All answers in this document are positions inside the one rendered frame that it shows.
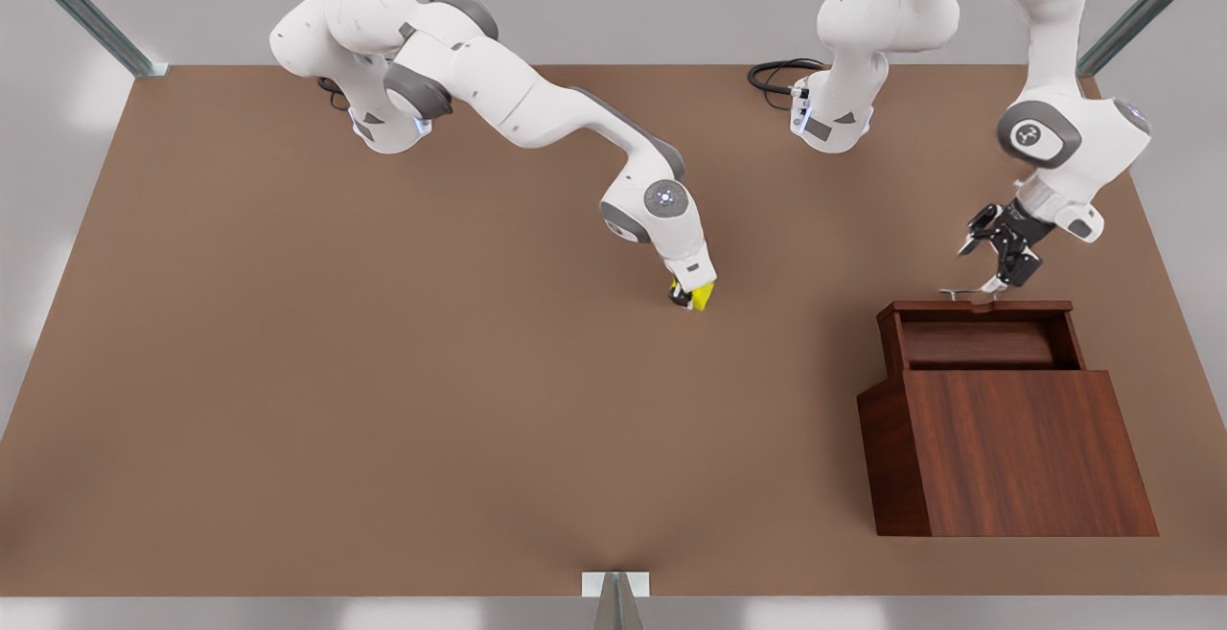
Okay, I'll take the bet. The dark wooden drawer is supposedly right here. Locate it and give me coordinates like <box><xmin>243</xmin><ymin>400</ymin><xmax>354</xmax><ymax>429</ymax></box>
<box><xmin>876</xmin><ymin>288</ymin><xmax>1088</xmax><ymax>380</ymax></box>

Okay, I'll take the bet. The dark wooden cabinet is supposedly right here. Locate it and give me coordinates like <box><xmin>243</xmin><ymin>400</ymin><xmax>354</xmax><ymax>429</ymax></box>
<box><xmin>856</xmin><ymin>368</ymin><xmax>1160</xmax><ymax>538</ymax></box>

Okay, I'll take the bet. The silver frame post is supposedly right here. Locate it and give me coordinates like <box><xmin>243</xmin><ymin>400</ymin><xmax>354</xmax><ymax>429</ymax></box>
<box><xmin>0</xmin><ymin>0</ymin><xmax>170</xmax><ymax>79</ymax></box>
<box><xmin>1076</xmin><ymin>0</ymin><xmax>1227</xmax><ymax>79</ymax></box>
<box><xmin>581</xmin><ymin>572</ymin><xmax>651</xmax><ymax>630</ymax></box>

